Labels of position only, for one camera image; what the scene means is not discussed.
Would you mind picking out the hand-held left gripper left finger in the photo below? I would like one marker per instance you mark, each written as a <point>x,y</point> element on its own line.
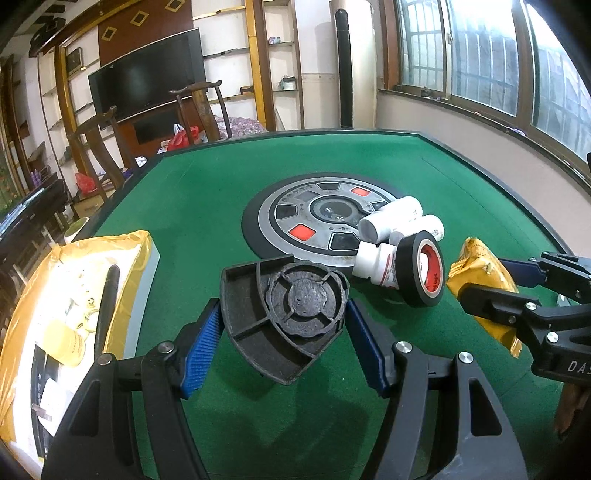
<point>201,350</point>

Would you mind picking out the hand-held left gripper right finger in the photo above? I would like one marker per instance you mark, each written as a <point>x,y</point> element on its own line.
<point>369,350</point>

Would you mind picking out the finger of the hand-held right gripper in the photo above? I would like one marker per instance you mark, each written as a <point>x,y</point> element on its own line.
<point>489,302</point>
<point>521,270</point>

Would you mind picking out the yellow snack packet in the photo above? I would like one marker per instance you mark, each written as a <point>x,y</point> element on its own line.
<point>480,263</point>

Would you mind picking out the black plastic burner part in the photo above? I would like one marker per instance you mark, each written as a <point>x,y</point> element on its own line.
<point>277,323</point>

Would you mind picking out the black tape roll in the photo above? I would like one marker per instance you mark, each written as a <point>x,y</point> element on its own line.
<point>408,272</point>

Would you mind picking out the cardboard box with yellow tape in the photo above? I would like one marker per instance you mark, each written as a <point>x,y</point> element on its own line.
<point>27,300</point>

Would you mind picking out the person's right hand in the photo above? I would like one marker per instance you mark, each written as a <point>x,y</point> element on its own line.
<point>572,410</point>

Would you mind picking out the white bottle with red label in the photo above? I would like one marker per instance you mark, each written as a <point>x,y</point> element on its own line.
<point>374,265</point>

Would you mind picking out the small white pill bottle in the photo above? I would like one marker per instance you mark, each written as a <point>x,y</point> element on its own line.
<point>431,226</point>

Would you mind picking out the black rod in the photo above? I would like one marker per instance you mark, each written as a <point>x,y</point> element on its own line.
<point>108,300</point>

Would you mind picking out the large white pill bottle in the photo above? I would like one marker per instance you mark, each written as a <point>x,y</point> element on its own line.
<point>392,217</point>

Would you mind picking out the round table control panel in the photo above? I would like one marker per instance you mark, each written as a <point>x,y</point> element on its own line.
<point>286,217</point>

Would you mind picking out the white and green cup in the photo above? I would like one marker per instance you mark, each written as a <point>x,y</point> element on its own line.
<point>76,230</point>

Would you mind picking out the small red plastic bag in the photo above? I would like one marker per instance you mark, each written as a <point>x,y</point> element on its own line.
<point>84,183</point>

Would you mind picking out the black piano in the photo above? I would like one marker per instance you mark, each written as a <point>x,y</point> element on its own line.
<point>27,212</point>

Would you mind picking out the barred window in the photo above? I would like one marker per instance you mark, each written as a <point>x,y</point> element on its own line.
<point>485,50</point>

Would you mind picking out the dark wooden chair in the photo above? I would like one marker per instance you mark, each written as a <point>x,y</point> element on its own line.
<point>203,110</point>
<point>99,147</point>

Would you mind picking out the floral cloth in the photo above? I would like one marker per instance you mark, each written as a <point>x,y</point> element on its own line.
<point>244,127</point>

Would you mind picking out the standing air conditioner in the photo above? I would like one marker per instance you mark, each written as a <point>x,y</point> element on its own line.
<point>353,60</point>

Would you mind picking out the glass jar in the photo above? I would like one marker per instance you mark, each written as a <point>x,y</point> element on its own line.
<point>287,84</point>

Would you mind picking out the black flat television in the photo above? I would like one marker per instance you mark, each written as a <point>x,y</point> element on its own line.
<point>143,76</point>

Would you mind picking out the wooden wall shelf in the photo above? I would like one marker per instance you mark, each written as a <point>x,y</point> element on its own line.
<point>277,60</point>

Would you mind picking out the square wall clock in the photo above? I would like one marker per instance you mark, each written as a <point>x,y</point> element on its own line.
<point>75,60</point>

